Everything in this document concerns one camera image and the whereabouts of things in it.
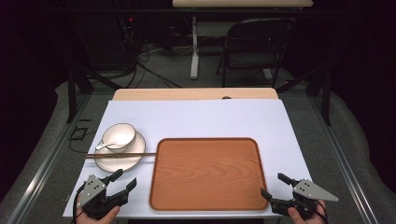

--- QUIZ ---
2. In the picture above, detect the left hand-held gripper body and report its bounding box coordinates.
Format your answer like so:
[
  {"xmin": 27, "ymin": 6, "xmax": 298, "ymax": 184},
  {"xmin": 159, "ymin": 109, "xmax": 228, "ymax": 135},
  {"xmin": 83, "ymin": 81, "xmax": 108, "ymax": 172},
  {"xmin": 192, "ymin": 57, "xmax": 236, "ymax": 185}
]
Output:
[{"xmin": 76, "ymin": 174, "xmax": 130, "ymax": 220}]

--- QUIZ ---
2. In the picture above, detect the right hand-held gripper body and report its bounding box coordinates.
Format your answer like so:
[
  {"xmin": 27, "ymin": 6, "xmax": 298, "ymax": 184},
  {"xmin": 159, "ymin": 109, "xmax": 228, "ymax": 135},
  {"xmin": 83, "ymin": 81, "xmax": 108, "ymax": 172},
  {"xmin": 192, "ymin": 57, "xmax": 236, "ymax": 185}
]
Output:
[{"xmin": 270, "ymin": 177, "xmax": 339, "ymax": 220}]

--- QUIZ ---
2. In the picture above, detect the person's right hand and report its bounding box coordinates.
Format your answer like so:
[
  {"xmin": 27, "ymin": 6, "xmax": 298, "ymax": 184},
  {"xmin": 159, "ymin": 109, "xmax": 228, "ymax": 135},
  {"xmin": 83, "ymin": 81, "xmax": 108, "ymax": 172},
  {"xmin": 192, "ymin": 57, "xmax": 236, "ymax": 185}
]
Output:
[{"xmin": 287, "ymin": 200, "xmax": 327, "ymax": 224}]

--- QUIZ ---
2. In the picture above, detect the person's left hand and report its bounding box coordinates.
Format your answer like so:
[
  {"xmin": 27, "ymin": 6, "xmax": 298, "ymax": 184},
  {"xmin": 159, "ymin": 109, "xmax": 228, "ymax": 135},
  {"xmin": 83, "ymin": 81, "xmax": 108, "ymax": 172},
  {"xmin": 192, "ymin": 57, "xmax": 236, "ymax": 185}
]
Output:
[{"xmin": 75, "ymin": 204, "xmax": 121, "ymax": 224}]

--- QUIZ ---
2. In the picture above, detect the white plate with dark rim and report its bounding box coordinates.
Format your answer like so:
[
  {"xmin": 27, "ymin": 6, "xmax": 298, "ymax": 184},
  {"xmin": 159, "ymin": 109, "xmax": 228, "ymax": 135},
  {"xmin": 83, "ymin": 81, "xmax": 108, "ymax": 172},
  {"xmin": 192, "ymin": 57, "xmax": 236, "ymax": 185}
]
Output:
[{"xmin": 93, "ymin": 130, "xmax": 147, "ymax": 174}]

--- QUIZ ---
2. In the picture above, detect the dark brown chopstick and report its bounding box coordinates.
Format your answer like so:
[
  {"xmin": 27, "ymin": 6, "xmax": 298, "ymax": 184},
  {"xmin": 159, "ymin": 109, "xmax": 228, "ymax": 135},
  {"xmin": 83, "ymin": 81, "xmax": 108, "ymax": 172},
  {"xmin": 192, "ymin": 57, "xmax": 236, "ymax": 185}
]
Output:
[
  {"xmin": 86, "ymin": 151, "xmax": 157, "ymax": 157},
  {"xmin": 86, "ymin": 154, "xmax": 157, "ymax": 159}
]

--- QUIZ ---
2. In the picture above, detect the white ceramic spoon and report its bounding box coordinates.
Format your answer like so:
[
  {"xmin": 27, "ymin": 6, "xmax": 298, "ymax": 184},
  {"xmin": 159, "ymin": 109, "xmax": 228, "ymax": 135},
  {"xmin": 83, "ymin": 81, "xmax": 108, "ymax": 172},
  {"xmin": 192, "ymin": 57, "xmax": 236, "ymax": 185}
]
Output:
[{"xmin": 94, "ymin": 142, "xmax": 119, "ymax": 151}]

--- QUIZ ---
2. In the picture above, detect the white bowl with dark rim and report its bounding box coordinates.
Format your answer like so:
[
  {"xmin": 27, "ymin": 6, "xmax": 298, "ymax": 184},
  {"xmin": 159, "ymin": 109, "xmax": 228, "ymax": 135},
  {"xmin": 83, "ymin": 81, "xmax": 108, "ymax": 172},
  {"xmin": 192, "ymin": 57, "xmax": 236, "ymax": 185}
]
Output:
[{"xmin": 101, "ymin": 122, "xmax": 137, "ymax": 151}]

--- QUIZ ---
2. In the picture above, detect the brown wooden tray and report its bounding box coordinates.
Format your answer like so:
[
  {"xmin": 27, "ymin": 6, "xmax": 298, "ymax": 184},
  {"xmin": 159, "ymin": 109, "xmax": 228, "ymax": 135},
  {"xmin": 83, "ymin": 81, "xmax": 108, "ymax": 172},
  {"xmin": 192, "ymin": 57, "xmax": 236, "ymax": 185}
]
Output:
[{"xmin": 148, "ymin": 137, "xmax": 270, "ymax": 212}]

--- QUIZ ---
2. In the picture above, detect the black metal stand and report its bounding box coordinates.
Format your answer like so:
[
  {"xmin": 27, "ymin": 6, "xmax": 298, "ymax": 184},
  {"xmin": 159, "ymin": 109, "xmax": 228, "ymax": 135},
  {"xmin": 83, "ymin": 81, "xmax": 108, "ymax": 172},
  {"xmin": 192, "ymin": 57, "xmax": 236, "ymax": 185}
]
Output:
[
  {"xmin": 65, "ymin": 65, "xmax": 123, "ymax": 124},
  {"xmin": 275, "ymin": 65, "xmax": 332, "ymax": 127}
]

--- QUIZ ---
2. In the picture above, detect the white table sheet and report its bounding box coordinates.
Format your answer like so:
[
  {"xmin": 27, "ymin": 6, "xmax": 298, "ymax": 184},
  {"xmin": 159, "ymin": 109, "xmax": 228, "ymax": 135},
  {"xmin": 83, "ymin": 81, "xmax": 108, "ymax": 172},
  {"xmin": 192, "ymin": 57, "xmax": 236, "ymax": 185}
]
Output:
[{"xmin": 63, "ymin": 99, "xmax": 313, "ymax": 218}]

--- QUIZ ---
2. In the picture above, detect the light wooden table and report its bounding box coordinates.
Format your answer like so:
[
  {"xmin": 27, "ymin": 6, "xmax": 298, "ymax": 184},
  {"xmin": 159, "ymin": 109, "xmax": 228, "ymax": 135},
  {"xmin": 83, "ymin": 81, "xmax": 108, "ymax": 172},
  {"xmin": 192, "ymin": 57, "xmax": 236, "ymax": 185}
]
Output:
[{"xmin": 111, "ymin": 87, "xmax": 279, "ymax": 102}]

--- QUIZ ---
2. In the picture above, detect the black folding chair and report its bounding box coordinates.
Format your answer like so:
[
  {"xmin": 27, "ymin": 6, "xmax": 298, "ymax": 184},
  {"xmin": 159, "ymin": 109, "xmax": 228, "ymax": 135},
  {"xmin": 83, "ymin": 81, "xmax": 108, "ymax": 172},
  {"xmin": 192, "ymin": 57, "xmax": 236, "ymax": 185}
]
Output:
[{"xmin": 216, "ymin": 17, "xmax": 296, "ymax": 89}]

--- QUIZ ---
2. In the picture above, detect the white desk with metal leg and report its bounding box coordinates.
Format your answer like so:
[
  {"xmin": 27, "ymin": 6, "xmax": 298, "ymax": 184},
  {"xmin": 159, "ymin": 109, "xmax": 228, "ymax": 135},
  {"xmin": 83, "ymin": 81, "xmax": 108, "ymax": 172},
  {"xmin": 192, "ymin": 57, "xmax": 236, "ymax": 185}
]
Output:
[{"xmin": 171, "ymin": 0, "xmax": 314, "ymax": 80}]

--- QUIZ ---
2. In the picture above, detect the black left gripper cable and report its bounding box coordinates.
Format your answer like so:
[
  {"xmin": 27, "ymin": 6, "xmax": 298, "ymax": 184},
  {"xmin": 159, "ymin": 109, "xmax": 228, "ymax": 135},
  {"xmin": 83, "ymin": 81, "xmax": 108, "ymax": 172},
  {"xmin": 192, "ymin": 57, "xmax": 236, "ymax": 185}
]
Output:
[{"xmin": 71, "ymin": 183, "xmax": 87, "ymax": 224}]

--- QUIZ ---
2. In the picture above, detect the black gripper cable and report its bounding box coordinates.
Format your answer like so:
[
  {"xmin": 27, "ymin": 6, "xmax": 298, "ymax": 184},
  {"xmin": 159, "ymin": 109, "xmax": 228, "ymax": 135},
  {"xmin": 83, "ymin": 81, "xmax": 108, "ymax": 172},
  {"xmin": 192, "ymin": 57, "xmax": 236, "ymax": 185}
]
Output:
[
  {"xmin": 71, "ymin": 183, "xmax": 87, "ymax": 224},
  {"xmin": 313, "ymin": 200, "xmax": 330, "ymax": 224}
]

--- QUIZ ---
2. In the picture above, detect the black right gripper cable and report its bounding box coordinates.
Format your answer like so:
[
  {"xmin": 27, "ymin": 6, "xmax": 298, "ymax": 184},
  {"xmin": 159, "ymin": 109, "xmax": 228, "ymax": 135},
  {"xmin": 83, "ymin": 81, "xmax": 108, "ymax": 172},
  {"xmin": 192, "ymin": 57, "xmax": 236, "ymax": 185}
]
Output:
[{"xmin": 313, "ymin": 200, "xmax": 330, "ymax": 224}]

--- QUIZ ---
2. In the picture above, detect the aluminium floor rail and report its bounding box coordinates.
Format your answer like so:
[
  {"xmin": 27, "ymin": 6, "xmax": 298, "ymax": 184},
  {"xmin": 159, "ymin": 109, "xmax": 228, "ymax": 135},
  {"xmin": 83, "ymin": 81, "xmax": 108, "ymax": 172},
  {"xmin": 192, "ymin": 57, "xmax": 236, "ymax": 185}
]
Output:
[
  {"xmin": 6, "ymin": 92, "xmax": 92, "ymax": 224},
  {"xmin": 307, "ymin": 92, "xmax": 379, "ymax": 224}
]

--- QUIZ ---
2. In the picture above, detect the black floor socket frame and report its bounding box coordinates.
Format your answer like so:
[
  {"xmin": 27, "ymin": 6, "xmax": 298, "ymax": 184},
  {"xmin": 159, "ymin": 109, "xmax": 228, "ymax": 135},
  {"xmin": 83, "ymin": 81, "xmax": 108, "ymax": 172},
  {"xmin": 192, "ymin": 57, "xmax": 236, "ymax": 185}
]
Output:
[{"xmin": 68, "ymin": 125, "xmax": 89, "ymax": 142}]

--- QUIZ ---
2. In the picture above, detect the bundle of floor cables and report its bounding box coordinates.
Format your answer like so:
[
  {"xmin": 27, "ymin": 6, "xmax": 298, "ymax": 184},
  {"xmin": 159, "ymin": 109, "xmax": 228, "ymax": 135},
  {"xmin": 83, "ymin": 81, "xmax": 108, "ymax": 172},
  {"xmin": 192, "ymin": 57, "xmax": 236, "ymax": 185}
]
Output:
[{"xmin": 120, "ymin": 15, "xmax": 183, "ymax": 90}]

